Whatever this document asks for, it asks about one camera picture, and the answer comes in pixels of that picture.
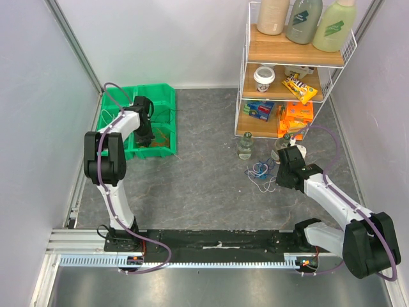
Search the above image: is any light green shampoo bottle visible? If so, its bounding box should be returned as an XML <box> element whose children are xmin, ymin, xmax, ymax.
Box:
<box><xmin>313</xmin><ymin>0</ymin><xmax>357</xmax><ymax>52</ymax></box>

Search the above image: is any grey slotted cable duct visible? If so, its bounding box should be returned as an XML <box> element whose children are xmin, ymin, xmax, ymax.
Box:
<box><xmin>59</xmin><ymin>255</ymin><xmax>313</xmax><ymax>269</ymax></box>

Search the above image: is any coloured wire bundle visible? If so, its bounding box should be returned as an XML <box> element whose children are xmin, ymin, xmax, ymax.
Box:
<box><xmin>244</xmin><ymin>158</ymin><xmax>279</xmax><ymax>193</ymax></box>

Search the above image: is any white wire wooden shelf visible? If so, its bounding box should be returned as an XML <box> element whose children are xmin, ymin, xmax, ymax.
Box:
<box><xmin>235</xmin><ymin>1</ymin><xmax>357</xmax><ymax>138</ymax></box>

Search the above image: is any left glass bottle green cap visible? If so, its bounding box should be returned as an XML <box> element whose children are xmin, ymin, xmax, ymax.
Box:
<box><xmin>237</xmin><ymin>132</ymin><xmax>254</xmax><ymax>161</ymax></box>

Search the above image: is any white cup carton pack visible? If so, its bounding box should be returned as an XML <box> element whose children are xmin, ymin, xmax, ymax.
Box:
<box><xmin>284</xmin><ymin>65</ymin><xmax>314</xmax><ymax>80</ymax></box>

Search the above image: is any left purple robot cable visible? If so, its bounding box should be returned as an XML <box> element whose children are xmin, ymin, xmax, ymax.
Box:
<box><xmin>97</xmin><ymin>81</ymin><xmax>173</xmax><ymax>276</ymax></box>

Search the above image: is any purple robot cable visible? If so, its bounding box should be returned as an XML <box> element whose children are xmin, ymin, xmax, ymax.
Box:
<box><xmin>292</xmin><ymin>124</ymin><xmax>399</xmax><ymax>282</ymax></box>
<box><xmin>97</xmin><ymin>81</ymin><xmax>173</xmax><ymax>276</ymax></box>

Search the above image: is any grey shampoo bottle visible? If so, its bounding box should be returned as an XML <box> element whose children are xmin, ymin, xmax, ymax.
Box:
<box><xmin>286</xmin><ymin>0</ymin><xmax>323</xmax><ymax>45</ymax></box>

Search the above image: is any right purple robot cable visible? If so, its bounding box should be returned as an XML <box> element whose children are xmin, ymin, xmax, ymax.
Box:
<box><xmin>292</xmin><ymin>124</ymin><xmax>399</xmax><ymax>282</ymax></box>

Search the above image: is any glass bottle green cap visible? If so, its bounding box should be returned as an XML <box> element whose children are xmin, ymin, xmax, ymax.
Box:
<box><xmin>271</xmin><ymin>133</ymin><xmax>291</xmax><ymax>163</ymax></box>
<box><xmin>237</xmin><ymin>132</ymin><xmax>254</xmax><ymax>161</ymax></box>

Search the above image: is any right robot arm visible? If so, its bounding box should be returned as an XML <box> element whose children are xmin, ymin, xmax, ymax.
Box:
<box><xmin>276</xmin><ymin>146</ymin><xmax>401</xmax><ymax>281</ymax></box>

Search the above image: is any beige lotion bottle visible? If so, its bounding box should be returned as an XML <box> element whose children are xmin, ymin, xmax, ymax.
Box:
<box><xmin>257</xmin><ymin>0</ymin><xmax>290</xmax><ymax>36</ymax></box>

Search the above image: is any yellow candy bag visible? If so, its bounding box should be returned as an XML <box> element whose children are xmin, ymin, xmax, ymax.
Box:
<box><xmin>281</xmin><ymin>74</ymin><xmax>318</xmax><ymax>105</ymax></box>

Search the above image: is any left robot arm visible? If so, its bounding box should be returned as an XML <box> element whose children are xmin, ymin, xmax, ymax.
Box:
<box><xmin>83</xmin><ymin>106</ymin><xmax>154</xmax><ymax>251</ymax></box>

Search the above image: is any right glass bottle green cap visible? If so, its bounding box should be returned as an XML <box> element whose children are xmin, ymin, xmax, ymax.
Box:
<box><xmin>271</xmin><ymin>133</ymin><xmax>291</xmax><ymax>163</ymax></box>

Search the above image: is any white paper coffee cup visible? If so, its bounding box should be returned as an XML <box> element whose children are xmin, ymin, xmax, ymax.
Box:
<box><xmin>253</xmin><ymin>66</ymin><xmax>275</xmax><ymax>93</ymax></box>

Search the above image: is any orange snack boxes stack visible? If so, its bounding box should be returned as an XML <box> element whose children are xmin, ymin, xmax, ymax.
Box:
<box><xmin>277</xmin><ymin>102</ymin><xmax>314</xmax><ymax>138</ymax></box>

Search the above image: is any blue snack box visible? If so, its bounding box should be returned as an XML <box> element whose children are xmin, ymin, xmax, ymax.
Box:
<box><xmin>243</xmin><ymin>100</ymin><xmax>275</xmax><ymax>122</ymax></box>

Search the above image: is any green compartment bin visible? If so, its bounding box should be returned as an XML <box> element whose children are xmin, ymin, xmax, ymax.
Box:
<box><xmin>96</xmin><ymin>83</ymin><xmax>177</xmax><ymax>160</ymax></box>

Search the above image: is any orange wire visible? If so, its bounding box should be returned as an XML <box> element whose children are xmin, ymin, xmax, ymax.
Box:
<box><xmin>150</xmin><ymin>127</ymin><xmax>172</xmax><ymax>148</ymax></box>

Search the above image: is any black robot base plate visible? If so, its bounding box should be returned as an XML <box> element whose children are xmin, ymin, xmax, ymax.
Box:
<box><xmin>96</xmin><ymin>228</ymin><xmax>326</xmax><ymax>256</ymax></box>

